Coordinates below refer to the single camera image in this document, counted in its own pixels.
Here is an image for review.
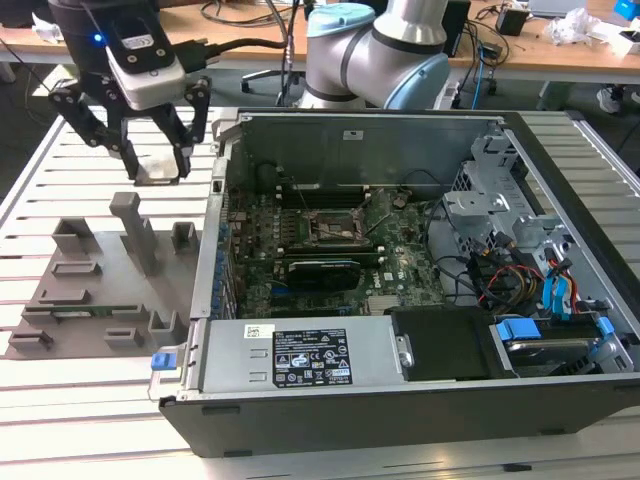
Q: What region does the black plastic bay cover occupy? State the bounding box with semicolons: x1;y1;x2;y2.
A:
388;305;519;382

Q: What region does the silver CPU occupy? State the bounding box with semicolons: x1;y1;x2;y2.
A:
134;149;181;187

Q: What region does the hard disk in blue carrier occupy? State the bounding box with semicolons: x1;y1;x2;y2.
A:
492;313;617;380

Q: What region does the crumpled clear plastic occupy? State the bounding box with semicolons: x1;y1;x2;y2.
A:
542;7;609;47

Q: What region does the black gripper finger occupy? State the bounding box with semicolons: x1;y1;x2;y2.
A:
47;74;141;186
149;74;214;180

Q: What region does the black PC case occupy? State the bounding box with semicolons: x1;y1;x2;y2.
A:
148;107;640;459

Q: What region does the red yellow black wire bundle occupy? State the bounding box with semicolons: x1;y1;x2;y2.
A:
467;244;546;314

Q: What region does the blue hanging cable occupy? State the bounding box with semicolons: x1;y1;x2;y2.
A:
469;42;489;109

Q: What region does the metal drive cage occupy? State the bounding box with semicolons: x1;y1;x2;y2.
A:
442;132;576;264

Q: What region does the crumpled white paper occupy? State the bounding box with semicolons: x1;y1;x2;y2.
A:
30;12;69;44

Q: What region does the black chair base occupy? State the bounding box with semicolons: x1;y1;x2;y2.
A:
241;68;307;109

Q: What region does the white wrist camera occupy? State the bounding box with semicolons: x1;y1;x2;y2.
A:
106;19;185;110

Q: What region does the white flat box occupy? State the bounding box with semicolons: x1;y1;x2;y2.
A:
589;27;640;57

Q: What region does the small black box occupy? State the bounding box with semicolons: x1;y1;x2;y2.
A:
494;7;530;37

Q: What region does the black bag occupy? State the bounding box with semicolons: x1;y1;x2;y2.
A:
0;0;54;30

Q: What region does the green motherboard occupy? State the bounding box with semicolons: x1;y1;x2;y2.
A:
227;189;447;320

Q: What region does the CPU socket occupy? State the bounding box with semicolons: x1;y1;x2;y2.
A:
307;207;366;247

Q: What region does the black graphics card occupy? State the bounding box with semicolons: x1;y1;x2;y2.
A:
284;257;365;292

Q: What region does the wooden desk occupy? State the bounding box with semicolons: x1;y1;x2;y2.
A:
0;0;314;107
449;0;640;110

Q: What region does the blue flat wire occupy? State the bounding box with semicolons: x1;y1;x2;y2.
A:
541;273;562;321
555;273;577;321

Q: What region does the silver chipset heatsink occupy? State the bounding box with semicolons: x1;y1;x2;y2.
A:
367;294;402;316

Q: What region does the white power strip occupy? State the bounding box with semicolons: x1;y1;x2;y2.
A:
438;82;462;110

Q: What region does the grey power supply unit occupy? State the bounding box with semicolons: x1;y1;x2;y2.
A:
198;315;404;394

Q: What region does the white sneaker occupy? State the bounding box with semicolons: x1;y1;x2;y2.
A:
597;85;626;114

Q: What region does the grey parts rack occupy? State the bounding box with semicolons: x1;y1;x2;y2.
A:
2;191;206;361

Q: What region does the grey laptop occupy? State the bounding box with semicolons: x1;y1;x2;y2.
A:
528;0;587;17

